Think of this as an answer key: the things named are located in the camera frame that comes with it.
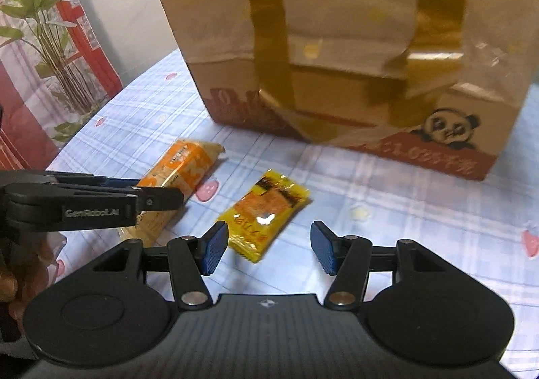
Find cardboard box with plastic liner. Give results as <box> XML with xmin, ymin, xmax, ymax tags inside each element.
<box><xmin>141</xmin><ymin>0</ymin><xmax>539</xmax><ymax>182</ymax></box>

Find yellow snack packet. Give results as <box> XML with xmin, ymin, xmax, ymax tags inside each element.
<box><xmin>216</xmin><ymin>169</ymin><xmax>312</xmax><ymax>264</ymax></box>

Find red floral curtain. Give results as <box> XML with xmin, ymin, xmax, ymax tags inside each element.
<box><xmin>0</xmin><ymin>0</ymin><xmax>124</xmax><ymax>171</ymax></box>

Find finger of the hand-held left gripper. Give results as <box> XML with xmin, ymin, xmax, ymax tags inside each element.
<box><xmin>55</xmin><ymin>174</ymin><xmax>185</xmax><ymax>212</ymax></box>

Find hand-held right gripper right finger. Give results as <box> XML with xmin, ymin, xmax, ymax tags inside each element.
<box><xmin>309</xmin><ymin>220</ymin><xmax>447</xmax><ymax>311</ymax></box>

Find checked tablecloth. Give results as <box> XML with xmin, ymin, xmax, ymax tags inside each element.
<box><xmin>44</xmin><ymin>48</ymin><xmax>539</xmax><ymax>308</ymax></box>

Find orange white snack packet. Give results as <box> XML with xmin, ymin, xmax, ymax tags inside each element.
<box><xmin>120</xmin><ymin>139</ymin><xmax>227</xmax><ymax>246</ymax></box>

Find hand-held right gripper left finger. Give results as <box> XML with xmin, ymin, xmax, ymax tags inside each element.
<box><xmin>90</xmin><ymin>220</ymin><xmax>230</xmax><ymax>311</ymax></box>

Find person's left hand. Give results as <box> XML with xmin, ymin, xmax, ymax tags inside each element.
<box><xmin>0</xmin><ymin>232</ymin><xmax>57</xmax><ymax>323</ymax></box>

